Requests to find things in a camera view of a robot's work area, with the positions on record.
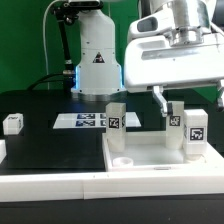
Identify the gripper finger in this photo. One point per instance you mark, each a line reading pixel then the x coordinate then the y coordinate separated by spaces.
pixel 166 108
pixel 220 98

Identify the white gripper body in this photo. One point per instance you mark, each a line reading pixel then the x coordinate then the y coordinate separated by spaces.
pixel 151 61

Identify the white square tabletop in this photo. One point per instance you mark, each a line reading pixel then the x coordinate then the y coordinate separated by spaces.
pixel 146 151

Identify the white right fence bar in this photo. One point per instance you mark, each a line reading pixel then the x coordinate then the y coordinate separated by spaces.
pixel 213 158

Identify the white fence bar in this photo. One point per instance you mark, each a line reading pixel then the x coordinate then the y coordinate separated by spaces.
pixel 213 158
pixel 44 187

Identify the white sheet with tags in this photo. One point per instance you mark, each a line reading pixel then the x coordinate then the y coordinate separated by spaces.
pixel 80 120

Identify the white front fence bar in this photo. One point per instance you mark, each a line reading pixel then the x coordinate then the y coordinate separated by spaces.
pixel 44 187

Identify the white left fence block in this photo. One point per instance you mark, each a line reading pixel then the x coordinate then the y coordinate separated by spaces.
pixel 3 152

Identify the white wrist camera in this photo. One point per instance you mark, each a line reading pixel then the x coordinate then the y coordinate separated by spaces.
pixel 156 24

